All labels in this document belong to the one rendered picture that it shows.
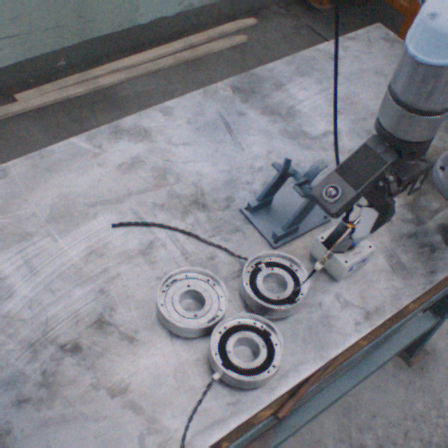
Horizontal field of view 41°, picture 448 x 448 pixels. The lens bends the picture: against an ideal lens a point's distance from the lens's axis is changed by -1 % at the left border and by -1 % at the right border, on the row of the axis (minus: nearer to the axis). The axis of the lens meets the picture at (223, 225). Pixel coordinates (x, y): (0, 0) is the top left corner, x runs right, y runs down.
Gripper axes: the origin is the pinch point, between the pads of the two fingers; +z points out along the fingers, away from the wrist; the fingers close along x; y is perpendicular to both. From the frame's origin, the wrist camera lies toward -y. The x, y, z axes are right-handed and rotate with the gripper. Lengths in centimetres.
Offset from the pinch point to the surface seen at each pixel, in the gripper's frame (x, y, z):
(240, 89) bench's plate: 46, 16, 13
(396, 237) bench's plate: 0.4, 17.3, 13.1
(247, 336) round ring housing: -2.7, -18.2, 10.1
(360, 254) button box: -0.8, 5.5, 8.6
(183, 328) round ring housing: 2.8, -25.7, 9.3
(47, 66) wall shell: 164, 18, 88
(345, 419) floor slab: -9, 27, 93
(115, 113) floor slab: 132, 31, 93
